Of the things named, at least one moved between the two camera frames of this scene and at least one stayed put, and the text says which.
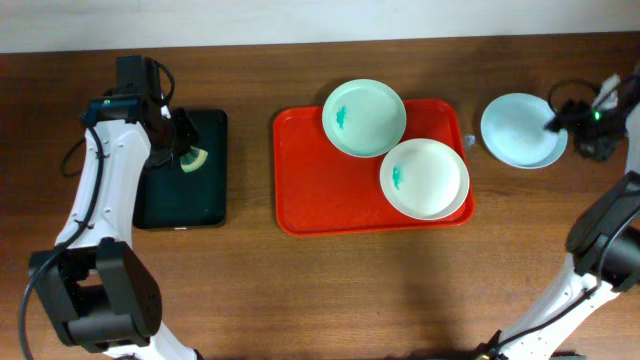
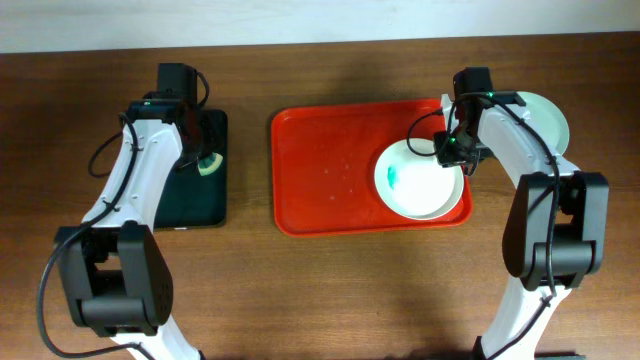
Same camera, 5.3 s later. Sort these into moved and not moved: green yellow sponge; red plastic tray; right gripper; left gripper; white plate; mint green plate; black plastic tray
Moved: green yellow sponge; left gripper; mint green plate; right gripper
Not moved: red plastic tray; white plate; black plastic tray
